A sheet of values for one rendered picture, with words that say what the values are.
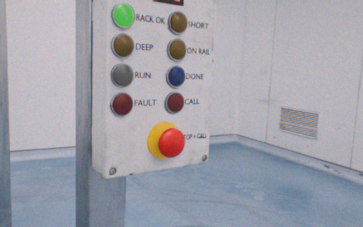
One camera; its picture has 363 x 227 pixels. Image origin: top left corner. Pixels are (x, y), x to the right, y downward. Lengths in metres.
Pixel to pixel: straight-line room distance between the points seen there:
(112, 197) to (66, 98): 3.36
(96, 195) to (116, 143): 0.11
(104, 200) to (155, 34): 0.25
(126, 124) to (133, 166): 0.06
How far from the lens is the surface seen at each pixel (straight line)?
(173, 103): 0.47
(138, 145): 0.46
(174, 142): 0.45
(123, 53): 0.43
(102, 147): 0.45
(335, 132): 3.83
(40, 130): 3.87
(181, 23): 0.47
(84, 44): 0.50
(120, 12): 0.43
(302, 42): 4.13
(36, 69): 3.80
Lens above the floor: 1.01
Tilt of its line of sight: 8 degrees down
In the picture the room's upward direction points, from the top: 2 degrees clockwise
